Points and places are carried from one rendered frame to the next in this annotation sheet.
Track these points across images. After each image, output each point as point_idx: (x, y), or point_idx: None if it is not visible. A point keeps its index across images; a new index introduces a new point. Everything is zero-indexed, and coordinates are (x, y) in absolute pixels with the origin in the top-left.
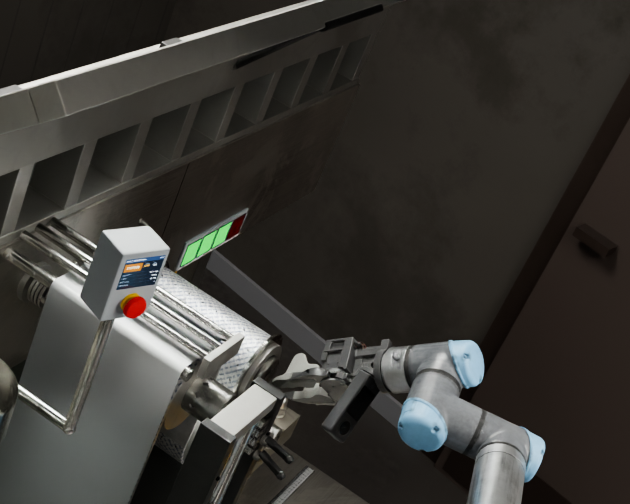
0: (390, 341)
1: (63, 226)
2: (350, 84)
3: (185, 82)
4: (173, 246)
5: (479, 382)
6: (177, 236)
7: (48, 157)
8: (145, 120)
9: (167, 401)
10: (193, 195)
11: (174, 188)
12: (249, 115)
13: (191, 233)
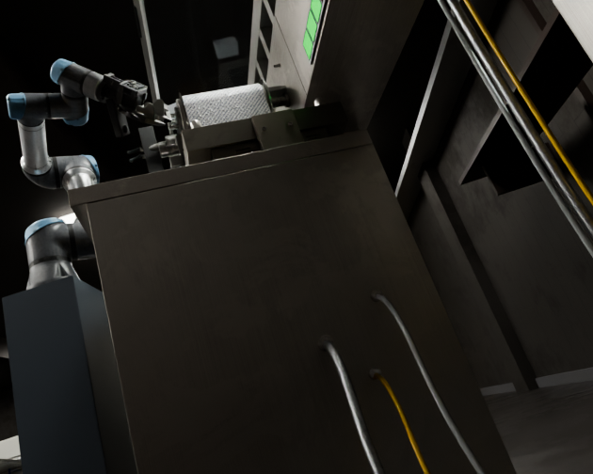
0: (109, 73)
1: None
2: None
3: (255, 0)
4: (300, 54)
5: (51, 78)
6: (297, 47)
7: (253, 82)
8: (258, 33)
9: None
10: (287, 20)
11: (279, 33)
12: None
13: (302, 35)
